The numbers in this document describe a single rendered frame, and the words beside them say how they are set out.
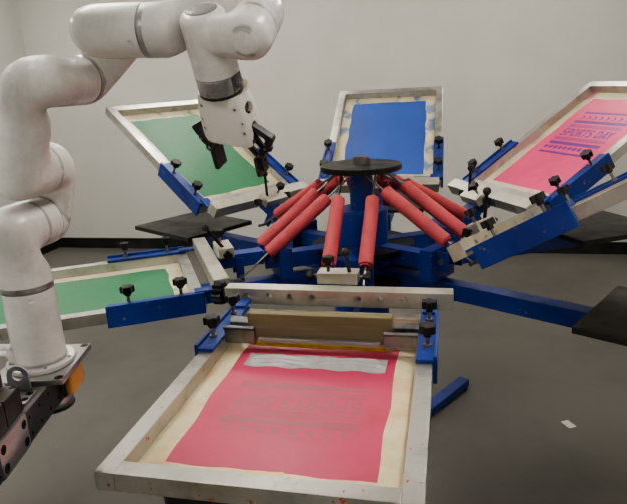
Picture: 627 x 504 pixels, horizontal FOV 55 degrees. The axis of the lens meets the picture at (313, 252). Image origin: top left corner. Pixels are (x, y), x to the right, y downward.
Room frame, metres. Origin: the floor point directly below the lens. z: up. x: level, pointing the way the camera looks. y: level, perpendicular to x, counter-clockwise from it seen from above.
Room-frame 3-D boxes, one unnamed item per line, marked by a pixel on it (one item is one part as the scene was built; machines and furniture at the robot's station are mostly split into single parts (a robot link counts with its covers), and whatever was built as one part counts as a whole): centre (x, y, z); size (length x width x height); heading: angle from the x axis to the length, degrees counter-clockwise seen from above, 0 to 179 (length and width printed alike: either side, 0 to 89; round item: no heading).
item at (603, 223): (2.46, -0.84, 0.91); 1.34 x 0.41 x 0.08; 107
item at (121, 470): (1.24, 0.04, 0.97); 0.79 x 0.58 x 0.04; 167
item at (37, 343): (1.08, 0.56, 1.21); 0.16 x 0.13 x 0.15; 91
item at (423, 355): (1.41, -0.29, 0.97); 0.30 x 0.05 x 0.07; 167
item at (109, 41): (1.07, 0.34, 1.70); 0.21 x 0.15 x 0.16; 79
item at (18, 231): (1.08, 0.54, 1.37); 0.13 x 0.10 x 0.16; 169
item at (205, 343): (1.54, 0.26, 0.97); 0.30 x 0.05 x 0.07; 167
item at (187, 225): (2.73, 0.29, 0.91); 1.34 x 0.41 x 0.08; 47
